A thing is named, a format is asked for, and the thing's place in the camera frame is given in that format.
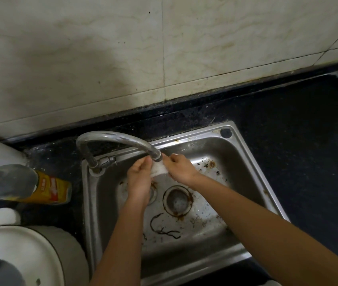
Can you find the clear bottle with yellow label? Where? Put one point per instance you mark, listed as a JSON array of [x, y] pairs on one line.
[[46, 187]]

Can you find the white round appliance with lid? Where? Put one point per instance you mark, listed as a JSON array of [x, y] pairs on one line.
[[46, 253]]

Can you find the chrome curved faucet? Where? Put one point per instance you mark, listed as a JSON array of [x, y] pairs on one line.
[[112, 136]]

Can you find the person's left hand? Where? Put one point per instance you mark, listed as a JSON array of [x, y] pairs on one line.
[[139, 183]]

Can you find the person's right thumb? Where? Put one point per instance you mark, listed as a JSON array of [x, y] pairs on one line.
[[169, 157]]

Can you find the white wet cloth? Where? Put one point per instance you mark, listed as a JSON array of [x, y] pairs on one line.
[[158, 169]]

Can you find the person's right hand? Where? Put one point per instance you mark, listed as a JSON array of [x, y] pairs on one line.
[[182, 169]]

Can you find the person's right forearm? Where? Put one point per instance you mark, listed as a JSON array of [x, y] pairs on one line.
[[261, 232]]

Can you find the stainless steel sink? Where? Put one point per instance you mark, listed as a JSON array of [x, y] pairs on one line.
[[234, 175]]

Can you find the person's left thumb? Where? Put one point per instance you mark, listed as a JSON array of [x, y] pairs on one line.
[[148, 166]]

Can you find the person's left forearm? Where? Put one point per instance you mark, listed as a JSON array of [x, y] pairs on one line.
[[127, 244]]

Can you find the rusty round sink drain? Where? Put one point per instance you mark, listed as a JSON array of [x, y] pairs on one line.
[[177, 201]]

